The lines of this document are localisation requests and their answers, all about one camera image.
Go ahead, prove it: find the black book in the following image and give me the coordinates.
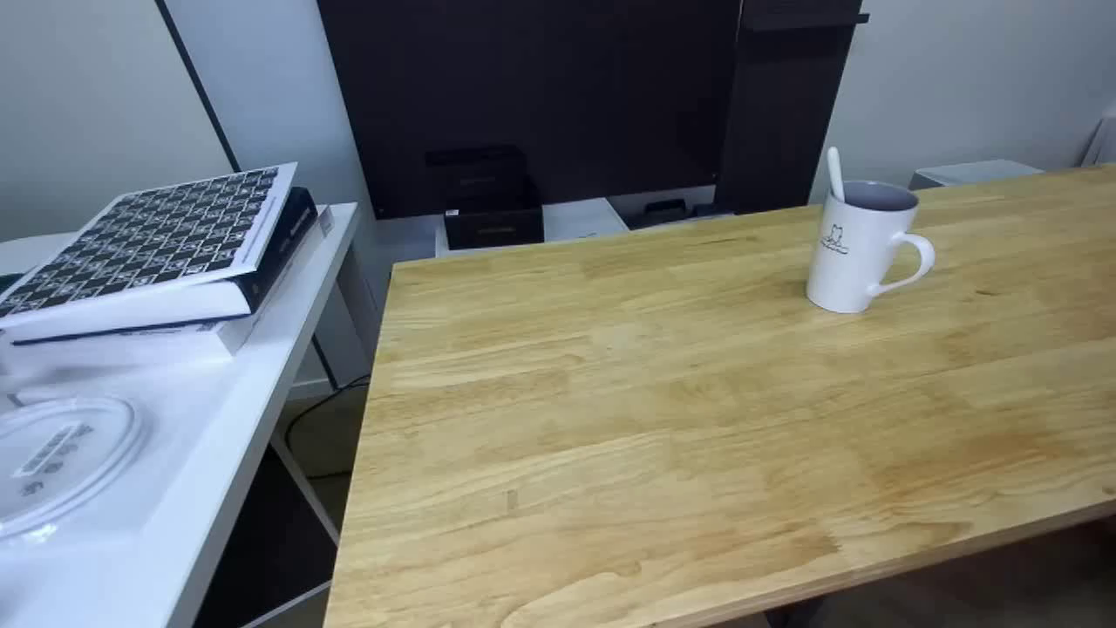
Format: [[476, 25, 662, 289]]
[[9, 185, 319, 348]]

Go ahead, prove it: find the white side table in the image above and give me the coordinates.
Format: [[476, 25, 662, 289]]
[[0, 199, 380, 628]]

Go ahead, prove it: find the small black block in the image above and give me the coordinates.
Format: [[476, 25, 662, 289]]
[[641, 196, 703, 225]]

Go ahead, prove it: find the checkerboard calibration board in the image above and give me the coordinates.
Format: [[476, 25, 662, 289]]
[[0, 161, 300, 342]]

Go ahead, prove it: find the dark perforated panel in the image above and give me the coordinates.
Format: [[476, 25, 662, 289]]
[[710, 0, 870, 217]]

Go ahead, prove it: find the clear round plastic lid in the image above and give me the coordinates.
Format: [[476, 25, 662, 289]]
[[0, 389, 154, 543]]

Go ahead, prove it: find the white mug grey inside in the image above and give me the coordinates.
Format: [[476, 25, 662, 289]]
[[807, 177, 938, 318]]

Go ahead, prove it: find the metal spoon white handle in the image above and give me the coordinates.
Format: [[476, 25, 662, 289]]
[[824, 144, 851, 202]]

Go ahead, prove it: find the large black panel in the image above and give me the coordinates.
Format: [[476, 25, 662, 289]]
[[314, 0, 747, 222]]

